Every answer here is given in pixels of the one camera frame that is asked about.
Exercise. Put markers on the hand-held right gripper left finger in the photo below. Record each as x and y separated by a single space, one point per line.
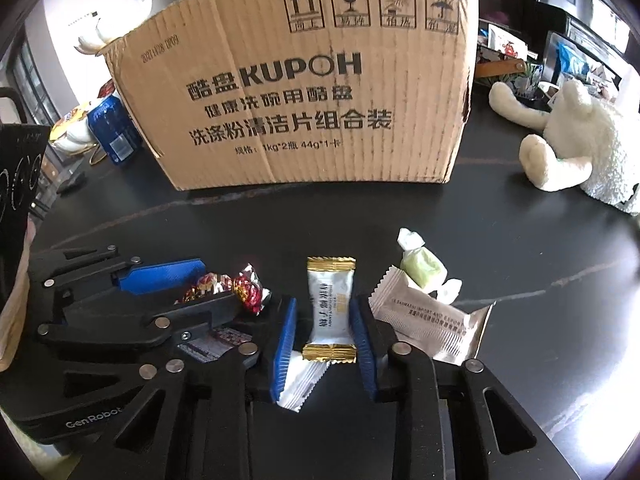
282 355

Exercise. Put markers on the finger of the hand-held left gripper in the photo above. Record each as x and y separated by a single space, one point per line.
160 275
210 307

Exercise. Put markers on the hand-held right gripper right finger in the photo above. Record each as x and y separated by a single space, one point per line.
364 355

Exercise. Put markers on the red foil candy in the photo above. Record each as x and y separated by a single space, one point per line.
247 292

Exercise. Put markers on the white candy with gold ends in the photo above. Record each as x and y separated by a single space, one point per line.
327 310

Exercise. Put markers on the brown cardboard box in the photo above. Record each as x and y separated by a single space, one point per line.
300 125

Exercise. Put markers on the plain white snack packet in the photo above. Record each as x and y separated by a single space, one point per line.
300 385

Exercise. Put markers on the dark long wafer packet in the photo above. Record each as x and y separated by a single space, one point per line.
220 342

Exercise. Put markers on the white printed wafer packet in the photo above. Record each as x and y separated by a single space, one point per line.
430 322

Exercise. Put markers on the pale green candy clear wrapper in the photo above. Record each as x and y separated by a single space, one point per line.
425 267

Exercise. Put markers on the black remote control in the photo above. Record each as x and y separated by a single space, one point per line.
70 182

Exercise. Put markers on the blue drink can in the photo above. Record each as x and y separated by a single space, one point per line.
115 130

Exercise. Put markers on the black patterned bag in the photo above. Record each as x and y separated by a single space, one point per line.
22 175

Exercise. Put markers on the white leaf tiered tray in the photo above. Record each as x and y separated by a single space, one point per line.
95 35

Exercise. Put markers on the white plush sheep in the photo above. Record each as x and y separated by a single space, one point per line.
600 160

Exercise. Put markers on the dark patterned basket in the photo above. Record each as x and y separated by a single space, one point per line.
500 67

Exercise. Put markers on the blue snack packet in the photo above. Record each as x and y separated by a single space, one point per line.
570 62

